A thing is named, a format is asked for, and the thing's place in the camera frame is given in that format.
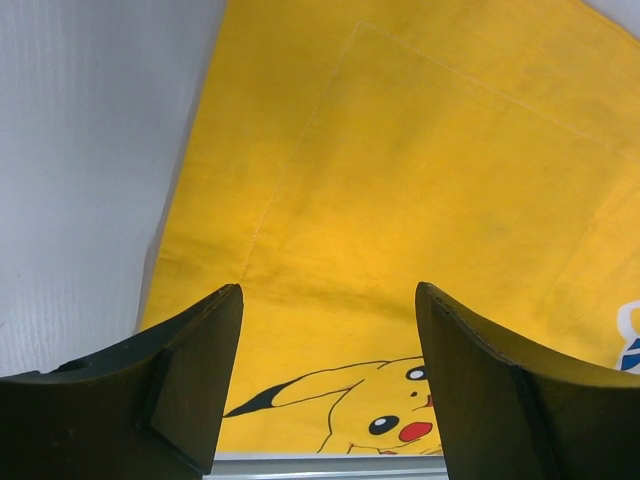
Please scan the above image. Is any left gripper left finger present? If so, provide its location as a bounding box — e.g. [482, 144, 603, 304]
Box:
[1, 284, 244, 479]

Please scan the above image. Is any yellow Pikachu placemat cloth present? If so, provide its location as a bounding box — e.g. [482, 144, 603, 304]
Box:
[143, 1, 639, 455]

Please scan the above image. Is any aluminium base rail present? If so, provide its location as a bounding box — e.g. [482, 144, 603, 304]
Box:
[206, 453, 448, 479]

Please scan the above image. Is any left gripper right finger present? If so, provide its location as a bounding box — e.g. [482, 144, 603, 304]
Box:
[415, 282, 639, 479]

